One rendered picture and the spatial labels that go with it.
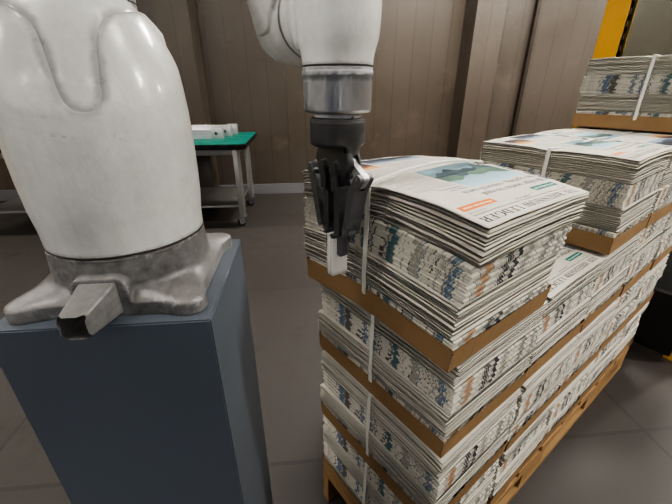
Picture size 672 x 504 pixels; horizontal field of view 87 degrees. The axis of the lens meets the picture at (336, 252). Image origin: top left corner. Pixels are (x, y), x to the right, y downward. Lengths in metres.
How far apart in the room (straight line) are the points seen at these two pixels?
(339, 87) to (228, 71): 3.97
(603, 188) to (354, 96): 0.71
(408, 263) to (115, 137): 0.37
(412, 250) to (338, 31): 0.28
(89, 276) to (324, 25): 0.35
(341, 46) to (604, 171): 0.73
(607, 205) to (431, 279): 0.62
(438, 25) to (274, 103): 1.95
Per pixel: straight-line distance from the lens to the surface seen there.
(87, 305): 0.37
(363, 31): 0.47
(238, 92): 4.40
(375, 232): 0.56
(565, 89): 5.38
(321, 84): 0.47
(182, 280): 0.39
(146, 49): 0.39
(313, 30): 0.47
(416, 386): 0.69
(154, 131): 0.37
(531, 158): 1.09
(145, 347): 0.40
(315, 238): 0.70
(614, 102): 1.64
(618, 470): 1.74
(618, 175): 1.02
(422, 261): 0.50
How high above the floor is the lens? 1.20
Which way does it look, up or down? 25 degrees down
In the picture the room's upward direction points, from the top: straight up
